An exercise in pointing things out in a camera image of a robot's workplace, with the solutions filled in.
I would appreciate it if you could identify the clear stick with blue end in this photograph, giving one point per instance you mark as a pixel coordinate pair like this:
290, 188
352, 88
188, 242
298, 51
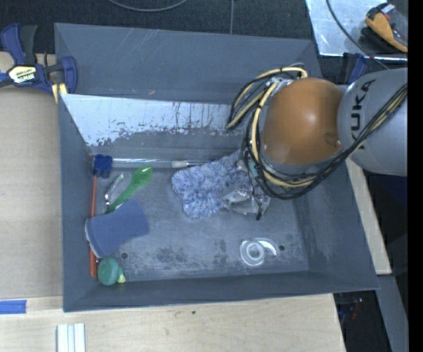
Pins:
103, 165

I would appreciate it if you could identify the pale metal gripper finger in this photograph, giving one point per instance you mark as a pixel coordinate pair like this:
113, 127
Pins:
249, 208
237, 196

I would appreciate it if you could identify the green plastic spoon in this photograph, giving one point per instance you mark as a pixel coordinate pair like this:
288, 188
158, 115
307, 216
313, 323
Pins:
138, 182

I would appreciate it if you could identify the blue and white fluffy cloth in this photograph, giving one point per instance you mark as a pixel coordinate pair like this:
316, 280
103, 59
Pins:
204, 185

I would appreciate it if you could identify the grey metal bin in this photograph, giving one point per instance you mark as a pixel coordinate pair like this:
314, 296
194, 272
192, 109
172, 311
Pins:
196, 240

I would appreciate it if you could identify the blue foam cup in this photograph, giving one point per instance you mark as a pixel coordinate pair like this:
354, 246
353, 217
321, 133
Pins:
117, 227

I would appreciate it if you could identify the green round toy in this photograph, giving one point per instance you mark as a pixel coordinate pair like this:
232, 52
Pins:
108, 270

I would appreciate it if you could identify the pale wood board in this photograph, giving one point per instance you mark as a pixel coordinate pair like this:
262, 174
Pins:
24, 196

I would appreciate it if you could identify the clear plastic piece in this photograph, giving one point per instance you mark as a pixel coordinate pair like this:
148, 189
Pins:
113, 190

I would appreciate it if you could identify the orange thin rod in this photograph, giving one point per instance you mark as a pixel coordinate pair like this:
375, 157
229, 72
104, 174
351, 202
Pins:
93, 226

